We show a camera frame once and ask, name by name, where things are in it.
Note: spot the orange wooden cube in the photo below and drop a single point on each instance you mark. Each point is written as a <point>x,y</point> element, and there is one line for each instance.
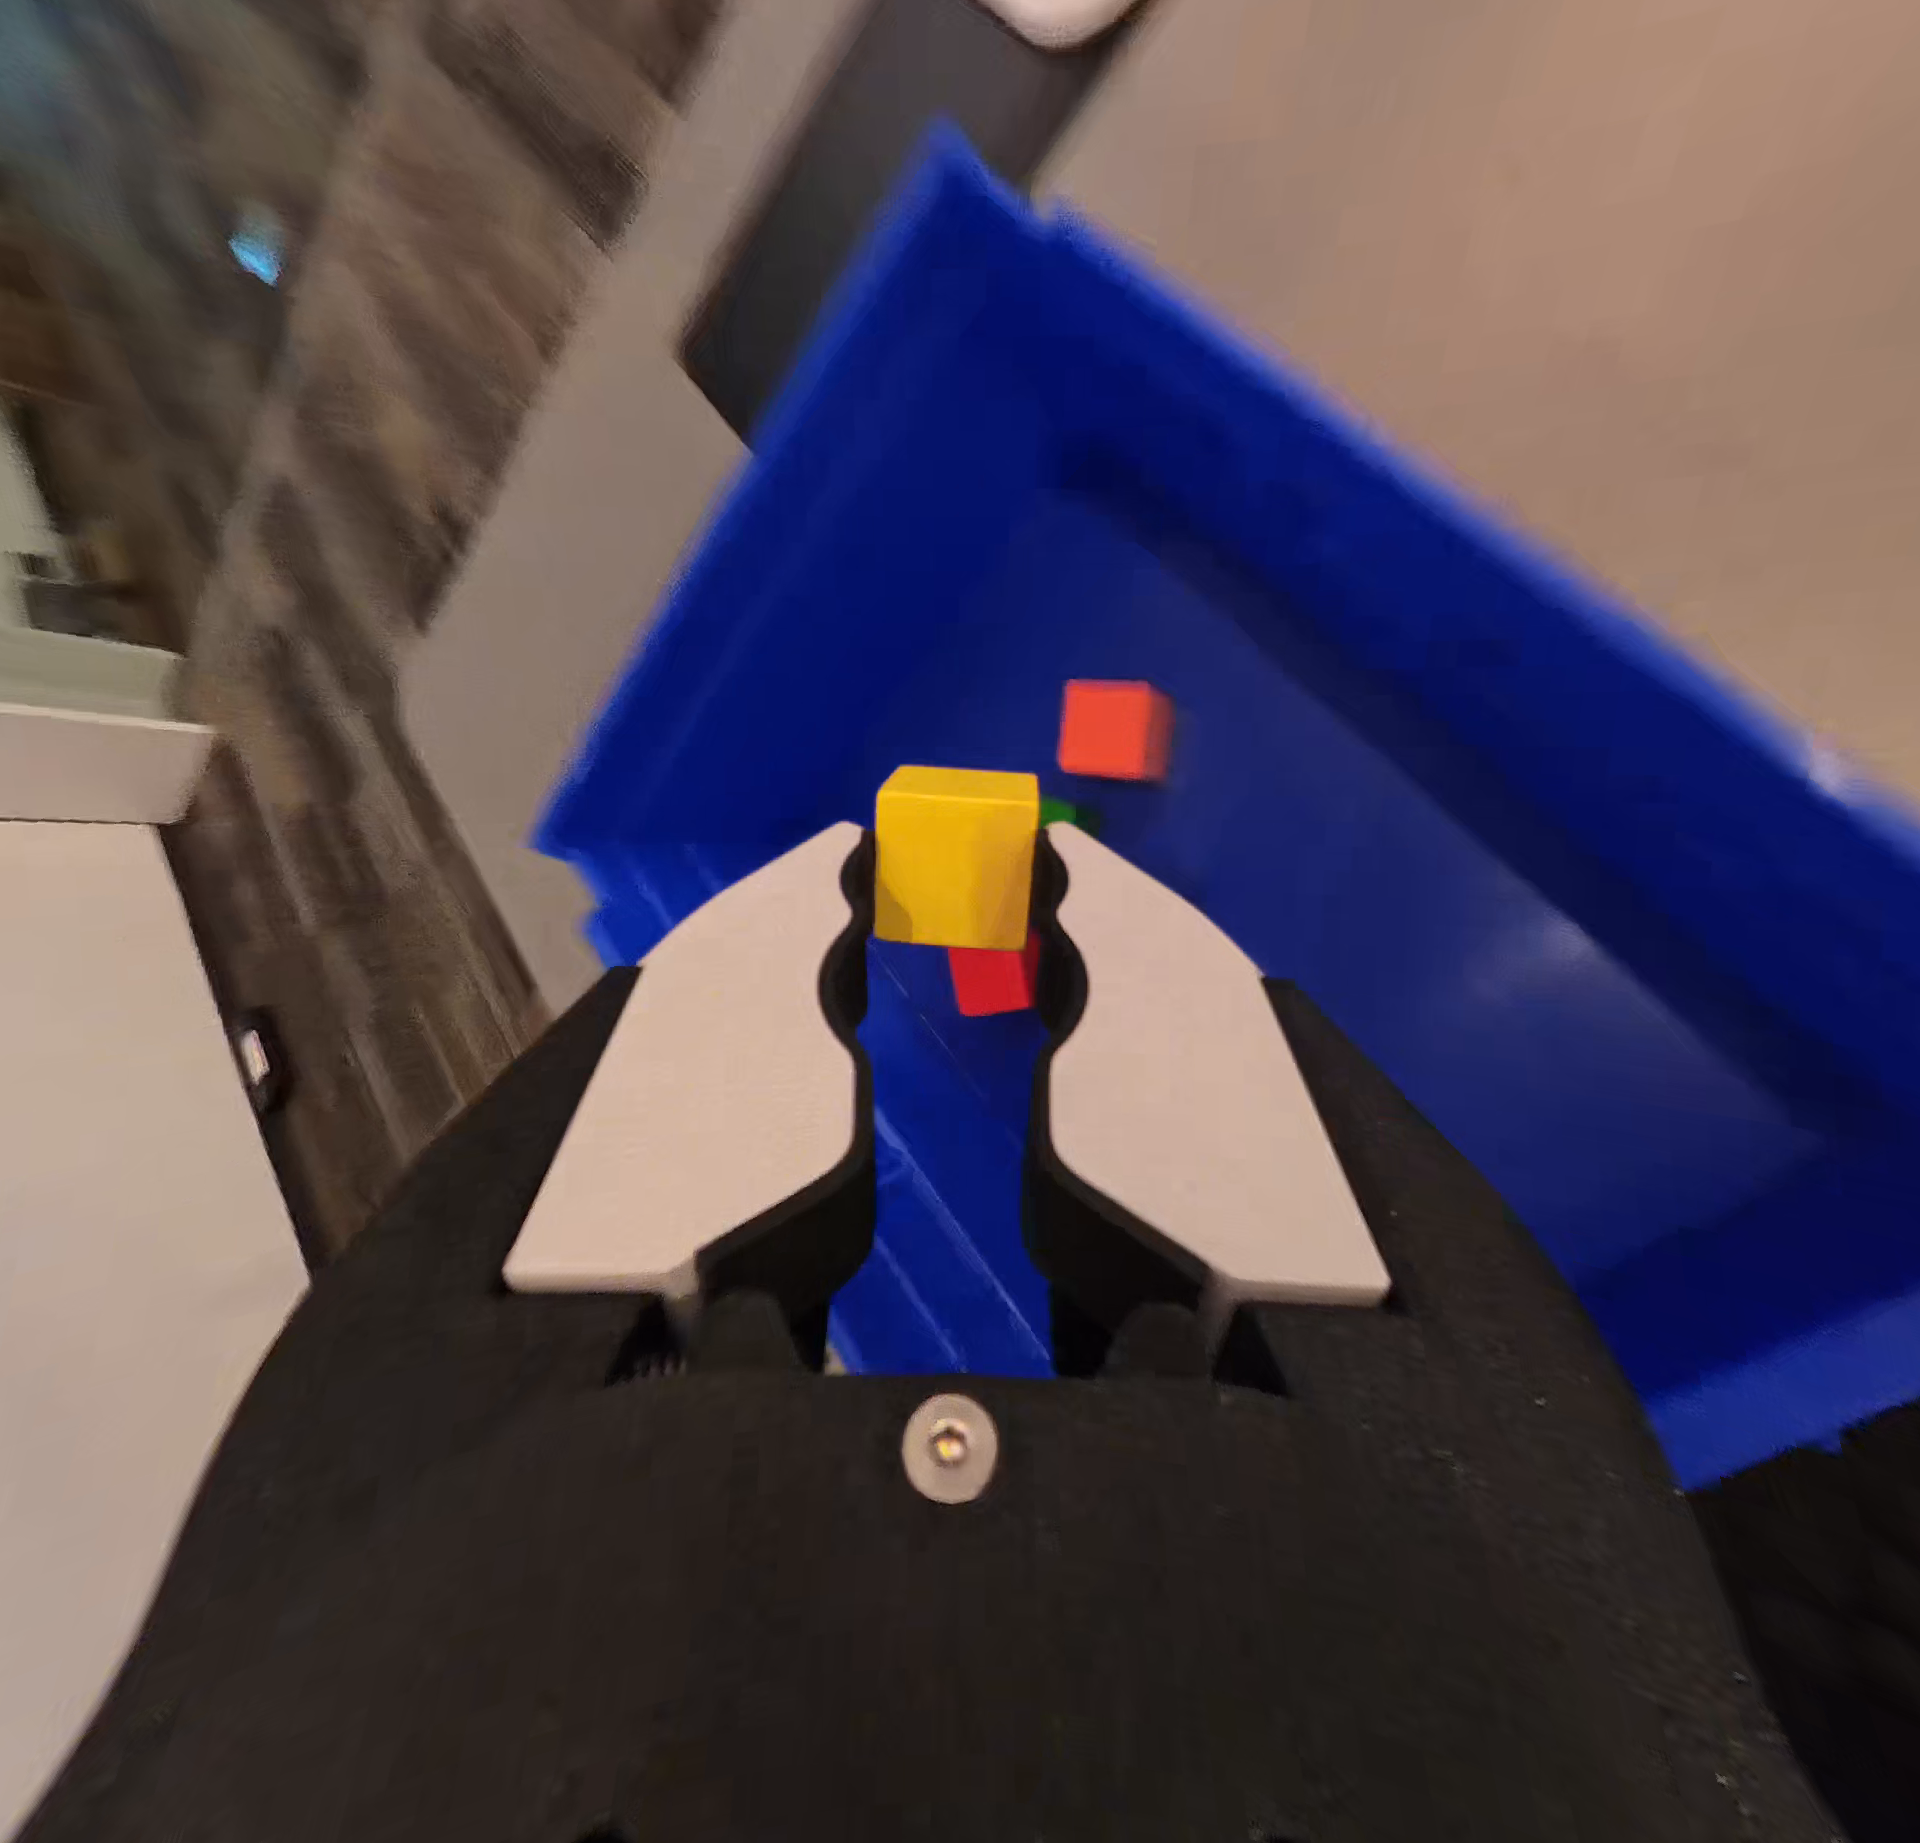
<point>1113,729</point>

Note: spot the yellow wooden cube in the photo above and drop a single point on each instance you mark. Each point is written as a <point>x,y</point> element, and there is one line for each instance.
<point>951,861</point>

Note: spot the black rectangular desk panel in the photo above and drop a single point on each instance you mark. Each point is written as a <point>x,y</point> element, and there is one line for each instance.
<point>885,194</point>

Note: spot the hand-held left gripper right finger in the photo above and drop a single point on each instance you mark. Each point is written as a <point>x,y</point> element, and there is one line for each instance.
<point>1201,1124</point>

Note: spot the black oval pad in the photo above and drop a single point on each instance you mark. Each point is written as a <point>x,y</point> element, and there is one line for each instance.
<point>1830,1648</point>

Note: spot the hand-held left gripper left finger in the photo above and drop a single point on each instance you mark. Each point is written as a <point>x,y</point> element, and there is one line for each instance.
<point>706,1124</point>

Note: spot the red wooden cube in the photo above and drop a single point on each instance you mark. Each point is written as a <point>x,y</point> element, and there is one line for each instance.
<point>990,980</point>

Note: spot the green wooden cube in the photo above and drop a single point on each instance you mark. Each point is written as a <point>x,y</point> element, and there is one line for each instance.
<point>1068,817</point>

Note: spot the blue plastic bin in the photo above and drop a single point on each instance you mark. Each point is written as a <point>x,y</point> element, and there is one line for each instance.
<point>1426,824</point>

